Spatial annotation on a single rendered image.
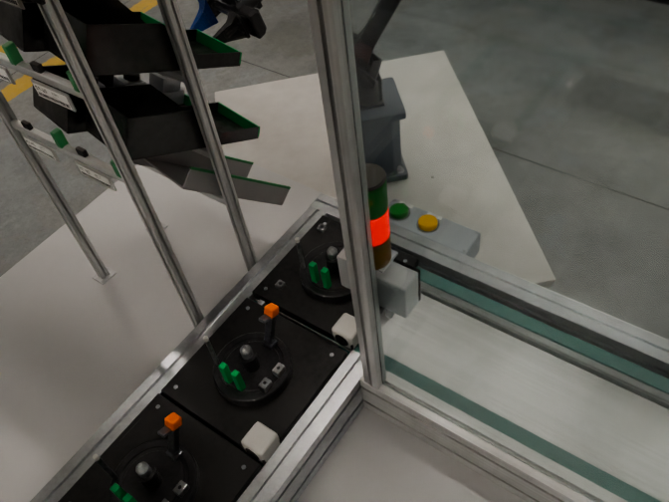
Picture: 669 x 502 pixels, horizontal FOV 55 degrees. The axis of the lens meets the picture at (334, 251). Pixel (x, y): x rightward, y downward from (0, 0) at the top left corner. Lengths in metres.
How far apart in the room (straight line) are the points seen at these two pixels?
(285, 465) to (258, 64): 2.89
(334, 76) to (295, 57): 3.07
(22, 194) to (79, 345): 1.98
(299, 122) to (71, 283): 0.73
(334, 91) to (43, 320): 1.05
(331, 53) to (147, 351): 0.90
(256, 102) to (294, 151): 0.27
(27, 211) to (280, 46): 1.63
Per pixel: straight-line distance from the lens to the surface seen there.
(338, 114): 0.69
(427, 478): 1.18
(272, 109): 1.89
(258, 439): 1.09
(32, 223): 3.22
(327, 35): 0.64
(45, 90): 1.06
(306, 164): 1.68
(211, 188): 1.24
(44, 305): 1.60
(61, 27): 0.91
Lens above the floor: 1.96
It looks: 49 degrees down
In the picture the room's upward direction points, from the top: 10 degrees counter-clockwise
